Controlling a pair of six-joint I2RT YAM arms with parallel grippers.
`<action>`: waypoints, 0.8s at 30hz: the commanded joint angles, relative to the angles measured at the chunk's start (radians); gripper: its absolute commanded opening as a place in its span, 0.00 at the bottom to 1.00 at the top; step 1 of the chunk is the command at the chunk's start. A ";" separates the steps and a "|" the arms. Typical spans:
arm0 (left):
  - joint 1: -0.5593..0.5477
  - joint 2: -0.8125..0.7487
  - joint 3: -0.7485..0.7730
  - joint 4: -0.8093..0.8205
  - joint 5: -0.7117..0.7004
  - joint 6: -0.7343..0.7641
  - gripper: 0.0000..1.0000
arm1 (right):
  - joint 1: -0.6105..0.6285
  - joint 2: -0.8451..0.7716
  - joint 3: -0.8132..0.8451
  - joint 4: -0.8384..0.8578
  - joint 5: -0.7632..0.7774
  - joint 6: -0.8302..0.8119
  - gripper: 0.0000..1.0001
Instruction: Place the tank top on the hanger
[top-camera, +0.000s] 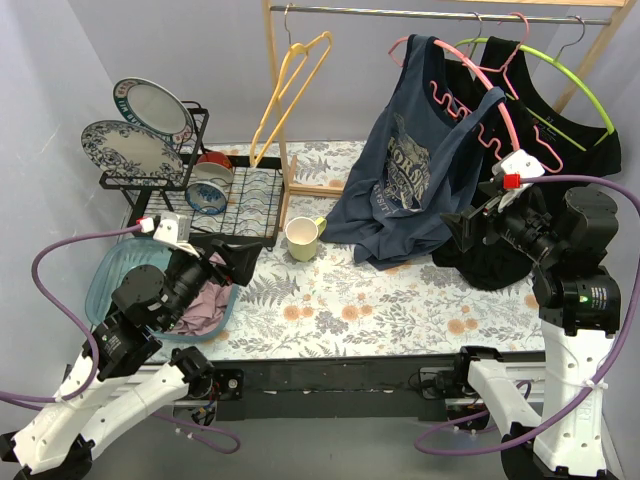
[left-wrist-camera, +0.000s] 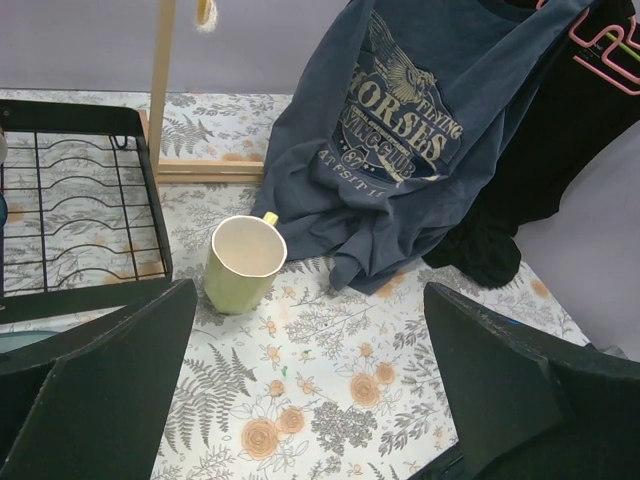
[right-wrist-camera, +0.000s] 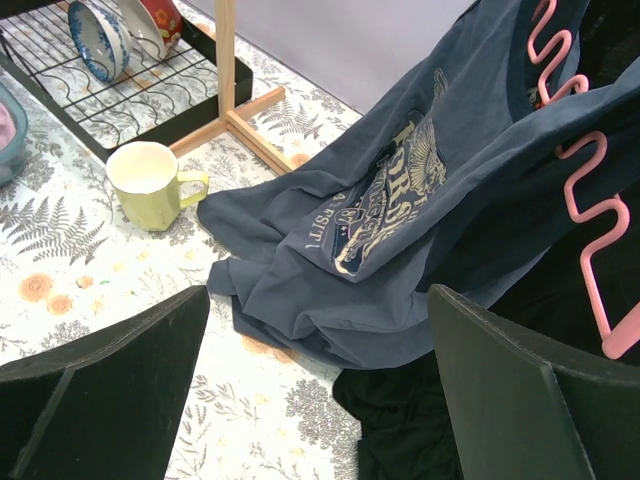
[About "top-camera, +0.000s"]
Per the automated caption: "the pink tank top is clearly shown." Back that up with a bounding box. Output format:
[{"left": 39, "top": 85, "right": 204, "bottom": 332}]
[{"left": 170, "top": 280, "right": 235, "bottom": 338}]

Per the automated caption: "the yellow hanger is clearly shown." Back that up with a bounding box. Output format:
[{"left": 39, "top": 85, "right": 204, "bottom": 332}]
[{"left": 248, "top": 30, "right": 334, "bottom": 166}]

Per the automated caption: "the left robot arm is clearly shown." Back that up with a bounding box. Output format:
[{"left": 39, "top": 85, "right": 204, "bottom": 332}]
[{"left": 1, "top": 240, "right": 262, "bottom": 479}]

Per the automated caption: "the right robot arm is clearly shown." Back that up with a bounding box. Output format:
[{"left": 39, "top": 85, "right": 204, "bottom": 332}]
[{"left": 442, "top": 187, "right": 621, "bottom": 479}]

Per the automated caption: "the blue printed tank top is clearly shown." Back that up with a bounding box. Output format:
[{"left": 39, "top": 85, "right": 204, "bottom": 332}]
[{"left": 321, "top": 35, "right": 505, "bottom": 270}]

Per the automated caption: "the black tank top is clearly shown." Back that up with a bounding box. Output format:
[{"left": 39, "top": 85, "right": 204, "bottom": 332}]
[{"left": 432, "top": 37, "right": 621, "bottom": 291}]

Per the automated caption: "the pink hanger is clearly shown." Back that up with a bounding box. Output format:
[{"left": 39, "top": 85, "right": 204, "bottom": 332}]
[{"left": 388, "top": 12, "right": 564, "bottom": 175}]

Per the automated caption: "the green hanger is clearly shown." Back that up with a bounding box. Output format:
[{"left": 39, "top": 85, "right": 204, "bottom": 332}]
[{"left": 454, "top": 15, "right": 616, "bottom": 151}]

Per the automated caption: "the black dish rack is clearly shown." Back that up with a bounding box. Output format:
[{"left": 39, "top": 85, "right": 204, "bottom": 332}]
[{"left": 99, "top": 101, "right": 285, "bottom": 250}]

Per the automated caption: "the yellow green mug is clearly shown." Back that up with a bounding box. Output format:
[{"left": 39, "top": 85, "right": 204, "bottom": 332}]
[{"left": 284, "top": 217, "right": 327, "bottom": 262}]

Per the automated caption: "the blue floral bowl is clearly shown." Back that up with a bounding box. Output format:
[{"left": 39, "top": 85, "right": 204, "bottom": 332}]
[{"left": 185, "top": 180, "right": 228, "bottom": 215}]

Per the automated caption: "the floral table cloth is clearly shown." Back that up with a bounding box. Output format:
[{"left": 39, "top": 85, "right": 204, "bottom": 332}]
[{"left": 119, "top": 139, "right": 556, "bottom": 361}]

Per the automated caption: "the wooden clothes rack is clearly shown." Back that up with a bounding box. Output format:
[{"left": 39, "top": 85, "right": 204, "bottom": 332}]
[{"left": 262, "top": 0, "right": 632, "bottom": 246}]

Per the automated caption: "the red bowl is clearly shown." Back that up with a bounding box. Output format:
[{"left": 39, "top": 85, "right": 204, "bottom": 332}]
[{"left": 192, "top": 151, "right": 234, "bottom": 185}]

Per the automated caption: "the blue floral plate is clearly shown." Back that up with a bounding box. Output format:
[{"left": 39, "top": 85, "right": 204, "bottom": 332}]
[{"left": 81, "top": 120, "right": 184, "bottom": 186}]

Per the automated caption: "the green rimmed plate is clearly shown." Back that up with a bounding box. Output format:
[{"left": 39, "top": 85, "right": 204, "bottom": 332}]
[{"left": 112, "top": 77, "right": 194, "bottom": 145}]

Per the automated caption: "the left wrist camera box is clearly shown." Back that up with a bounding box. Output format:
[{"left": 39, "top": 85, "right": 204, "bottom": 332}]
[{"left": 153, "top": 212, "right": 200, "bottom": 258}]

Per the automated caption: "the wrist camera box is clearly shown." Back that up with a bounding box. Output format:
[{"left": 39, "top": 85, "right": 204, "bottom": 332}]
[
  {"left": 153, "top": 212, "right": 200, "bottom": 258},
  {"left": 491, "top": 149, "right": 545, "bottom": 212}
]

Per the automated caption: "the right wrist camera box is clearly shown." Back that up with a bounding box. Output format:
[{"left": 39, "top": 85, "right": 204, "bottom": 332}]
[{"left": 491, "top": 149, "right": 545, "bottom": 212}]

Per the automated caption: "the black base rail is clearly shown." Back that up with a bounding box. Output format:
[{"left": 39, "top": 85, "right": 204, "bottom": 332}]
[{"left": 215, "top": 354, "right": 475, "bottom": 421}]

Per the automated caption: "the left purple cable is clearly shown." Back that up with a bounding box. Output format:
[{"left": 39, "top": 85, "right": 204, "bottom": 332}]
[{"left": 0, "top": 222, "right": 241, "bottom": 455}]

